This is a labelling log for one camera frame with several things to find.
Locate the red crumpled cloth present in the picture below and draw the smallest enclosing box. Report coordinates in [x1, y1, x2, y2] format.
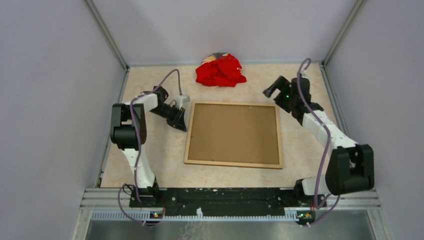
[195, 52, 247, 88]

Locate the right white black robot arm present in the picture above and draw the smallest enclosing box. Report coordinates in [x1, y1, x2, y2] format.
[262, 76, 375, 209]

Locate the wooden picture frame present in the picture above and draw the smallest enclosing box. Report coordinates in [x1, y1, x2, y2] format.
[183, 101, 284, 170]

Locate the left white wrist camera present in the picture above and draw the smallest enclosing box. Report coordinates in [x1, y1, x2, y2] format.
[175, 95, 190, 109]

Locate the brown cardboard backing board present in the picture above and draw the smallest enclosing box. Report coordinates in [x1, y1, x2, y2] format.
[187, 104, 280, 166]

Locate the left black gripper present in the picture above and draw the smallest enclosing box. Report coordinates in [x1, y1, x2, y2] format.
[149, 104, 187, 132]

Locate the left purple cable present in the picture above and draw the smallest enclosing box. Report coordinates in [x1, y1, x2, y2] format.
[117, 68, 184, 227]

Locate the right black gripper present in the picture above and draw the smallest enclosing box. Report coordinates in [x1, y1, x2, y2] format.
[261, 76, 295, 114]

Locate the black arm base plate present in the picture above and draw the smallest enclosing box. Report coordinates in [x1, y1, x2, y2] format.
[129, 187, 314, 217]

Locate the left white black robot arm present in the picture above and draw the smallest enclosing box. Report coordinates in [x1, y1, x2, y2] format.
[109, 86, 190, 207]

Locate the aluminium front rail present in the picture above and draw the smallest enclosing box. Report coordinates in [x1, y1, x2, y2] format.
[80, 188, 381, 224]

